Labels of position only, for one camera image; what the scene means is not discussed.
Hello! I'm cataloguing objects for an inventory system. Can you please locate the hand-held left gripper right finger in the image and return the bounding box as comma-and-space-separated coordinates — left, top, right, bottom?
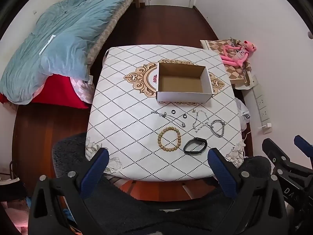
207, 147, 288, 235

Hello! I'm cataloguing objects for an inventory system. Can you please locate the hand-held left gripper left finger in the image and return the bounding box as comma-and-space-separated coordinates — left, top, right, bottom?
29, 147, 110, 235

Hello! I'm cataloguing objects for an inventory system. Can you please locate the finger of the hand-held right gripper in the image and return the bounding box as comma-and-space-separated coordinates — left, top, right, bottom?
262, 138, 290, 168
293, 135, 313, 170

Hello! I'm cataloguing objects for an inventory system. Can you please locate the black fitness band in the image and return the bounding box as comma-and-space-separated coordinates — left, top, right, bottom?
183, 138, 208, 155

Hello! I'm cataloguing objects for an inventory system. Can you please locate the thick silver curb bracelet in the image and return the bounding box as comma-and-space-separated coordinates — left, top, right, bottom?
210, 119, 225, 138

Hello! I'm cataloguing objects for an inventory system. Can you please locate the silver charm chain bracelet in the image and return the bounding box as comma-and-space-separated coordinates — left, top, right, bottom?
192, 109, 209, 131

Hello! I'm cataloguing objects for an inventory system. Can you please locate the wooden bead bracelet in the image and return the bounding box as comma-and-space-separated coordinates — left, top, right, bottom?
158, 127, 182, 152

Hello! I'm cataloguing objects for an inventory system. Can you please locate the thin silver chain bracelet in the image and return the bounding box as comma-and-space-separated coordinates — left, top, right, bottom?
150, 111, 186, 128

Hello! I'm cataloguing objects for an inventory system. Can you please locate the white cardboard box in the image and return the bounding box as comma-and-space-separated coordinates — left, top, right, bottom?
156, 62, 213, 103

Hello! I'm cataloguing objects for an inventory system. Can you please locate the dark grey fuzzy cloth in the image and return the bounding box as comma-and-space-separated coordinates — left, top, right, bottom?
51, 132, 272, 235

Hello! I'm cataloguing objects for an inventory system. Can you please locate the white plastic bag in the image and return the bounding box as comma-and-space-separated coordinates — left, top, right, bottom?
235, 98, 251, 131

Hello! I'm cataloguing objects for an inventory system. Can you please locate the white power strip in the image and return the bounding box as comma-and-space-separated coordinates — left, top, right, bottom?
251, 76, 269, 123

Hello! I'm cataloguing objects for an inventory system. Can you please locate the pink checkered pillow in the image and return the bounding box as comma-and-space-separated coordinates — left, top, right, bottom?
70, 77, 95, 103

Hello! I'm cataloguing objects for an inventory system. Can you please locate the brown checkered cloth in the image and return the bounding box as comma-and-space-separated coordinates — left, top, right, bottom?
201, 39, 256, 90

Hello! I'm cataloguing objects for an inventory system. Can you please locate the red bed sheet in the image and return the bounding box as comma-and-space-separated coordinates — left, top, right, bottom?
0, 75, 91, 109

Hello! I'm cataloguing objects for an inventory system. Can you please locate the pink plush toy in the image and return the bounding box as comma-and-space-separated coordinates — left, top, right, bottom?
221, 39, 258, 67

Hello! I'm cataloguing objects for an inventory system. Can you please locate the light blue duvet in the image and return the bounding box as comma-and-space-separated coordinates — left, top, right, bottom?
0, 0, 128, 104

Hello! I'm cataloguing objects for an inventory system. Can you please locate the beige patterned mattress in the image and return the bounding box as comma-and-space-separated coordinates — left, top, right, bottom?
86, 0, 139, 65

